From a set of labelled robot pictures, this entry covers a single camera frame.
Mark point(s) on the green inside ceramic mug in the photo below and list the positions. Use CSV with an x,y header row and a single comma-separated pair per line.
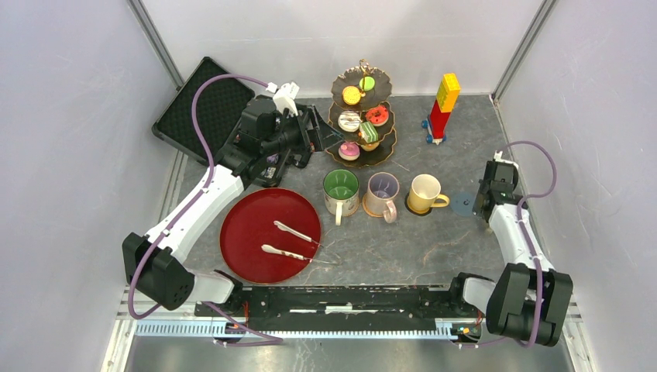
x,y
341,193

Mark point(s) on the woven coaster front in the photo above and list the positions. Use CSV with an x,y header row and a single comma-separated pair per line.
x,y
367,210

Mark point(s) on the yellow round coaster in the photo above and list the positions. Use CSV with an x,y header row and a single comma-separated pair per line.
x,y
409,210

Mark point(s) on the small brown pastry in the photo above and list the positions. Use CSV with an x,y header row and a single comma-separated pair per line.
x,y
369,146

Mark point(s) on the white chocolate striped donut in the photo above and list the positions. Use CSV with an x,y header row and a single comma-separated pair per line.
x,y
349,121

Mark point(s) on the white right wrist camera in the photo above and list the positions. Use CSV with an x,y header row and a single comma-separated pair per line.
x,y
498,157

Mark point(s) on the red yellow toy block tower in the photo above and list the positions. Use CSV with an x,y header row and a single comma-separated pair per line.
x,y
445,100

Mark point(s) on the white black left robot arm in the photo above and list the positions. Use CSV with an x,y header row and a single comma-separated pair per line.
x,y
154,262

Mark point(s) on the green macaron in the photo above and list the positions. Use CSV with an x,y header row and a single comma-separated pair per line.
x,y
367,83

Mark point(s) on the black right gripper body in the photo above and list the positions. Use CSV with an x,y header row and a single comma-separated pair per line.
x,y
481,190

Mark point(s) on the pink ceramic mug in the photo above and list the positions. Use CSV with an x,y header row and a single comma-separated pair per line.
x,y
381,191

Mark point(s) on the red round tray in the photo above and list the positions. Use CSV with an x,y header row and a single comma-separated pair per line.
x,y
249,225

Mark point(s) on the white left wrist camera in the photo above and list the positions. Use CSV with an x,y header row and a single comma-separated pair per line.
x,y
284,96

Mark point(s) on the red frosted donut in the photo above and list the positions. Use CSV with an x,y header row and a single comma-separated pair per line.
x,y
377,116

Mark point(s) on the three-tier black gold stand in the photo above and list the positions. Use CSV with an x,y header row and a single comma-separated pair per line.
x,y
362,117

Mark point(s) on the black poker chip case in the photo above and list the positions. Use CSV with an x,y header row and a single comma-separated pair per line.
x,y
218,110

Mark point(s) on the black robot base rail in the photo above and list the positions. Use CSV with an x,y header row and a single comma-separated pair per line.
x,y
348,308

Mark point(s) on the yellow ceramic mug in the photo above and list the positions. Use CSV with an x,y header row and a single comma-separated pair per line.
x,y
426,194

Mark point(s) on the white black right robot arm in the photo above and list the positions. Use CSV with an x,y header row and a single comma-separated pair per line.
x,y
527,303

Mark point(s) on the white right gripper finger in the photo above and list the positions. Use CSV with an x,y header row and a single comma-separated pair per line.
x,y
294,232
272,250

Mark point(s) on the blue round coaster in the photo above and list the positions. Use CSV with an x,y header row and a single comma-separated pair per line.
x,y
462,204

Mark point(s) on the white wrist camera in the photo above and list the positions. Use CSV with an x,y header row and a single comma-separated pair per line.
x,y
284,96
498,157

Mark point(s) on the orange macaron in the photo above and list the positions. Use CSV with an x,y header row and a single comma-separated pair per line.
x,y
351,95

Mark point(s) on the pink frosted donut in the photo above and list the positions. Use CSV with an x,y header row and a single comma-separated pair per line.
x,y
349,151

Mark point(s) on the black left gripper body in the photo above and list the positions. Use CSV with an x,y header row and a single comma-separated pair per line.
x,y
291,135

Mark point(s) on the green matcha cake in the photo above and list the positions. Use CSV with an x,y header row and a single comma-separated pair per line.
x,y
368,133

